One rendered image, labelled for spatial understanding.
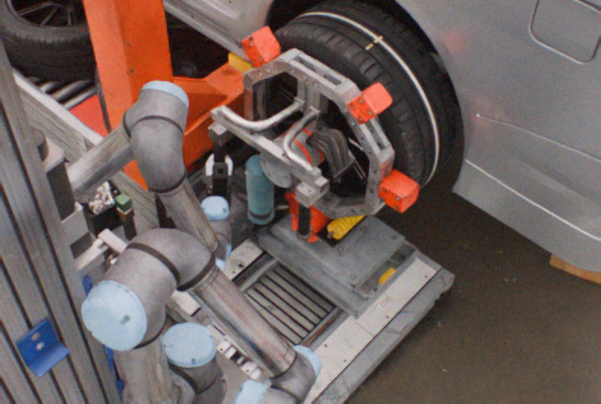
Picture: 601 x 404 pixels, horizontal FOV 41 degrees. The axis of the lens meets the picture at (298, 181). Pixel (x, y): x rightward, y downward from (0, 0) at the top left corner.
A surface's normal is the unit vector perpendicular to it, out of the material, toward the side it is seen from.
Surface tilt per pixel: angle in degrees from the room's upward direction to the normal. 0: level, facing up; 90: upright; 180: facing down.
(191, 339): 7
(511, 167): 90
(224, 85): 0
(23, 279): 90
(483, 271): 0
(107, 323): 82
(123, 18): 90
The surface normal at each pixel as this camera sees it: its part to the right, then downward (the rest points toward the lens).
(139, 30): 0.74, 0.51
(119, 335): -0.43, 0.58
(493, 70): -0.67, 0.55
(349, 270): 0.02, -0.65
